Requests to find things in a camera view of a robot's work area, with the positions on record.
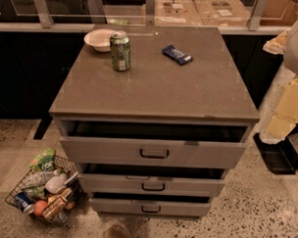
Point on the grey bottom drawer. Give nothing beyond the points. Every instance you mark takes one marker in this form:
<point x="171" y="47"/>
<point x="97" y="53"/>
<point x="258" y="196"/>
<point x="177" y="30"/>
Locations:
<point x="116" y="203"/>

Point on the grey drawer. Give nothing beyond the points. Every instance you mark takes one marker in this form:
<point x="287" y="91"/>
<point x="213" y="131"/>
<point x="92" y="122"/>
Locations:
<point x="179" y="181"/>
<point x="154" y="144"/>
<point x="116" y="203"/>

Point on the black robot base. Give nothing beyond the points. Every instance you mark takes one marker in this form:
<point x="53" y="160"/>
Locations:
<point x="282" y="157"/>

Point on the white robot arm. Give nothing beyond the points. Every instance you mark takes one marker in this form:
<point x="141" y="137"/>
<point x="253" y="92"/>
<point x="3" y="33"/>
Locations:
<point x="272" y="98"/>

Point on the grey drawer cabinet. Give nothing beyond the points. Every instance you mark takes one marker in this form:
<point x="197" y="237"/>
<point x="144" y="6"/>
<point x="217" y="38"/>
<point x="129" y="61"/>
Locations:
<point x="156" y="89"/>

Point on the grey middle drawer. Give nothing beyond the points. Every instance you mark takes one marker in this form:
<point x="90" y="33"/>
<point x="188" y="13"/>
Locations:
<point x="179" y="181"/>

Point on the grey top drawer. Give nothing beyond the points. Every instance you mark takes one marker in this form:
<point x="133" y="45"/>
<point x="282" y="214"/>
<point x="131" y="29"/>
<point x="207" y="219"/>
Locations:
<point x="154" y="144"/>

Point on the cardboard box right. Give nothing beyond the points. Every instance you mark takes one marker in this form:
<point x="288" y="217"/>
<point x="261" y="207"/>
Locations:
<point x="222" y="12"/>

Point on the cardboard box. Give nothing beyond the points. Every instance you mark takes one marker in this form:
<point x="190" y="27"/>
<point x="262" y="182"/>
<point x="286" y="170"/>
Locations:
<point x="222" y="12"/>
<point x="181" y="12"/>

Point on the blue snack packet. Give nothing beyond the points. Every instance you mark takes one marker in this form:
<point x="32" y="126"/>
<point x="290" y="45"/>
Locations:
<point x="176" y="55"/>

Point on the cardboard box left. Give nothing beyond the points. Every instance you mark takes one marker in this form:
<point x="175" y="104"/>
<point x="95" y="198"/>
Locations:
<point x="181" y="12"/>

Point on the green soda can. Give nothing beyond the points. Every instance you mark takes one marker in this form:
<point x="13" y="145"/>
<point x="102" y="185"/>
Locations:
<point x="120" y="50"/>

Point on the white bowl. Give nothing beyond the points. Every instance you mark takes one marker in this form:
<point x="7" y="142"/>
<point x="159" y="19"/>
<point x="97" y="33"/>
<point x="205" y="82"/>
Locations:
<point x="99" y="39"/>

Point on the white plastic bottle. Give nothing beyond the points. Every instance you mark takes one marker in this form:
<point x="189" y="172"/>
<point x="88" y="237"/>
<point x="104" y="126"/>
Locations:
<point x="56" y="181"/>

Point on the green chip bag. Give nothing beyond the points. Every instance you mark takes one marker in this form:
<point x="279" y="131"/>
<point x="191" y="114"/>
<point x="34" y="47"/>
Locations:
<point x="43" y="161"/>

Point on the brown snack box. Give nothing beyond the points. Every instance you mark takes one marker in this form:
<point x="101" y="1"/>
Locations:
<point x="57" y="205"/>

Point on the clear plastic water bottle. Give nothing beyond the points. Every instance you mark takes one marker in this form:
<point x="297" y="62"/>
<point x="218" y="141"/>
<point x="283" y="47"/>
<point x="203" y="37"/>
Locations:
<point x="38" y="179"/>

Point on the orange fruit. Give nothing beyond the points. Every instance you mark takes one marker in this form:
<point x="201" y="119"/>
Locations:
<point x="39" y="208"/>

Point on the blue soda can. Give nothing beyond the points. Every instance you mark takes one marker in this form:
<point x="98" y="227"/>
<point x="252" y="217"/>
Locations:
<point x="24" y="203"/>

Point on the wire basket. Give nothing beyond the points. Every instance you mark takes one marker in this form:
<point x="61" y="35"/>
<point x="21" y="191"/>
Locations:
<point x="41" y="194"/>

